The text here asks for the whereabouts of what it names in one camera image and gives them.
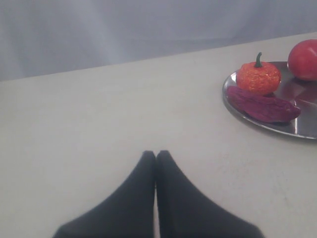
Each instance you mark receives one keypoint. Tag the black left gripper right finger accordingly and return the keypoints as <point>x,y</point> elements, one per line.
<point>185,212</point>

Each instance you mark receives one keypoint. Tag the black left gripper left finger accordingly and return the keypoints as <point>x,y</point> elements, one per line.
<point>126,213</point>

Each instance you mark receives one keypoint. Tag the purple toy sweet potato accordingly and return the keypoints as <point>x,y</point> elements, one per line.
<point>261,108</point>

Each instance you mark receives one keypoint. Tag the orange toy tangerine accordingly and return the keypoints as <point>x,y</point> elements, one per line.
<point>259,77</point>

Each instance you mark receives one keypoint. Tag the round stainless steel plate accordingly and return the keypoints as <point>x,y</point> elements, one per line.
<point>302,94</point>

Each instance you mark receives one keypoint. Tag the red toy apple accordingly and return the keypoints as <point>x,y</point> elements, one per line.
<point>302,60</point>

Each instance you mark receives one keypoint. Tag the grey backdrop cloth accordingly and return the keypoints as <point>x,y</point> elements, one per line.
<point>39,37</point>

